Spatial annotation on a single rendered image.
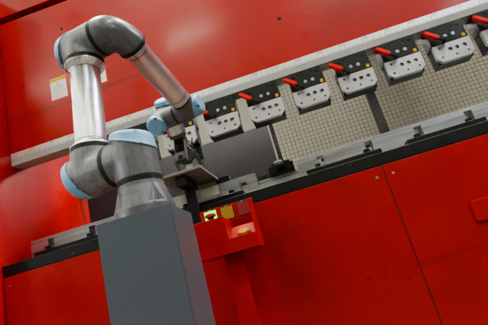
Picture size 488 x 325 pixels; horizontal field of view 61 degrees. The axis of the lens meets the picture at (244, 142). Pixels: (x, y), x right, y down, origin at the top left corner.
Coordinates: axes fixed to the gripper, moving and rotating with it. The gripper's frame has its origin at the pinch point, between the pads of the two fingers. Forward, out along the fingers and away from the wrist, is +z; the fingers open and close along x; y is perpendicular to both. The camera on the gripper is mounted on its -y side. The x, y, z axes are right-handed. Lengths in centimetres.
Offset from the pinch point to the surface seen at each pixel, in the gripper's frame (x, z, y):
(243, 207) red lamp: -19.4, 5.3, -25.8
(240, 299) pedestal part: -12, 21, -53
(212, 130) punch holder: -11.9, -12.4, 13.2
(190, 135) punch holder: -2.0, -13.3, 14.0
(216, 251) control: -9.5, 5.5, -46.5
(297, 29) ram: -61, -38, 35
